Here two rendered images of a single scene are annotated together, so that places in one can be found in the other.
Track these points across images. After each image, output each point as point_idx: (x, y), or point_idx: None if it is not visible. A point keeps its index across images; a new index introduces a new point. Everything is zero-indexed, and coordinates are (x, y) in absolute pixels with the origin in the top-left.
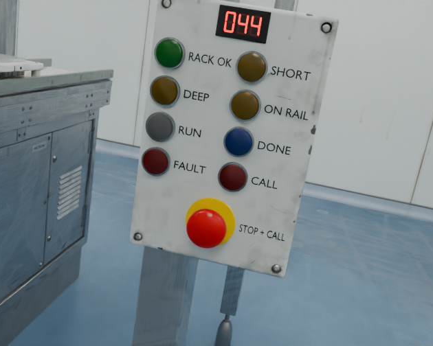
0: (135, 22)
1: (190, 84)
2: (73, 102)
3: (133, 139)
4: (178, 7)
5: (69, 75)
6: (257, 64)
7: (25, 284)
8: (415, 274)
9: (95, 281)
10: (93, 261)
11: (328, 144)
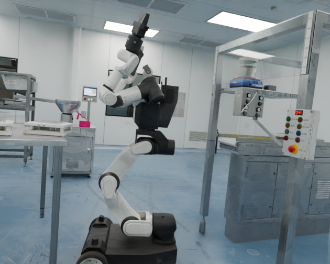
0: None
1: (291, 123)
2: (323, 152)
3: None
4: (289, 111)
5: (321, 142)
6: (300, 119)
7: (297, 216)
8: None
9: None
10: None
11: None
